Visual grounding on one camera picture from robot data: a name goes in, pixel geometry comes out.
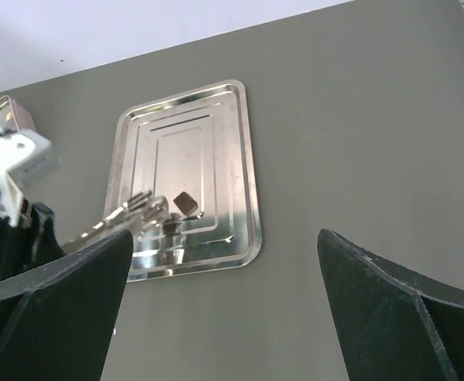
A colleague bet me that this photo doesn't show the pink chocolate tin box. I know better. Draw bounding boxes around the pink chocolate tin box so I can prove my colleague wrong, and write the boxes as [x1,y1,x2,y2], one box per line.
[0,95,37,132]

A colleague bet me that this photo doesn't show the dark ridged chocolate square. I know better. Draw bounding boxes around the dark ridged chocolate square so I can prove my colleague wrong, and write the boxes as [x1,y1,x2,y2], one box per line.
[173,191,199,217]

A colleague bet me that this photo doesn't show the steel tongs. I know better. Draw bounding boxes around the steel tongs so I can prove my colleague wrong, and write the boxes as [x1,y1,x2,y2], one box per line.
[62,190,170,254]

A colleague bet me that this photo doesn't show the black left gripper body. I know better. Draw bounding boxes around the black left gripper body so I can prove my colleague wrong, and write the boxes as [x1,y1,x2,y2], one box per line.
[0,199,65,280]

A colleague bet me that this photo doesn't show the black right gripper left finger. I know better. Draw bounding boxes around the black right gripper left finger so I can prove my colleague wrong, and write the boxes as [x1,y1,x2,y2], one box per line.
[0,230,133,380]

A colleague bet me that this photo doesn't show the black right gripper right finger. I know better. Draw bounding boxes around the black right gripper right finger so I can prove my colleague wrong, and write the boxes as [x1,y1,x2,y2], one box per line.
[317,229,464,380]

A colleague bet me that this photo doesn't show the steel serving tray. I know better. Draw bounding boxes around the steel serving tray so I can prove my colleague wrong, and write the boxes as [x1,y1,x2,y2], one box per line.
[104,79,262,282]

